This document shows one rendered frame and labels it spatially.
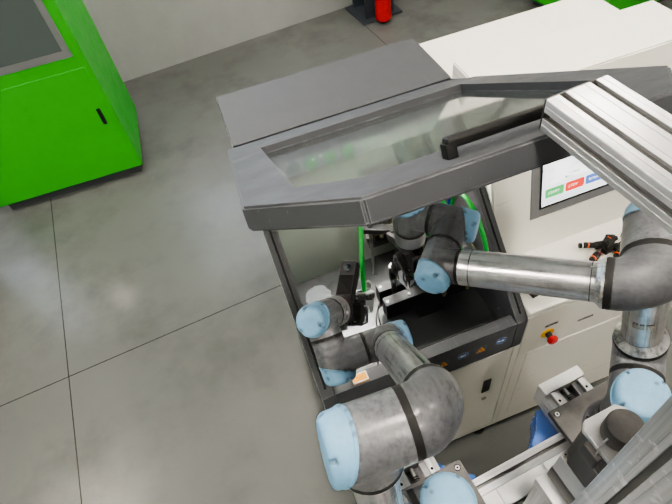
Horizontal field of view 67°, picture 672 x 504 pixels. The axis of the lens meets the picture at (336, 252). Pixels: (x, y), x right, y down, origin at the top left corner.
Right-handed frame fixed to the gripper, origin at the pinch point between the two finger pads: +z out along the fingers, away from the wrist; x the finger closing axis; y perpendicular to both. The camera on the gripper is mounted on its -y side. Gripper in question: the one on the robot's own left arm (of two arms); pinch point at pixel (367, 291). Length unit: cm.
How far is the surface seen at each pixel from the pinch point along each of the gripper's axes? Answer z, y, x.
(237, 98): 4, -60, -45
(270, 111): 2, -54, -31
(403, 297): 28.7, 5.9, 1.3
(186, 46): 250, -189, -276
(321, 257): 37, -7, -33
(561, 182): 45, -30, 49
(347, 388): 5.7, 30.8, -9.6
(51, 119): 94, -93, -257
